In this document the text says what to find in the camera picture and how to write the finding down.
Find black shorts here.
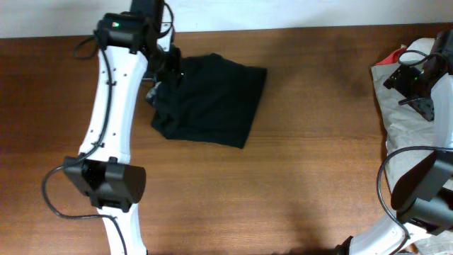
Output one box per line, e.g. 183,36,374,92
146,53,268,149

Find white cloth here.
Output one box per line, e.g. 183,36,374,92
398,38,435,64

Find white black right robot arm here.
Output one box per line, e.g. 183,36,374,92
332,30,452,254

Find red cloth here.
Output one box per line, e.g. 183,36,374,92
375,47,407,66

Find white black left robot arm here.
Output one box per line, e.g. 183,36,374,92
64,1,180,254

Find grey shorts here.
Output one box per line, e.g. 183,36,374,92
371,64,435,191

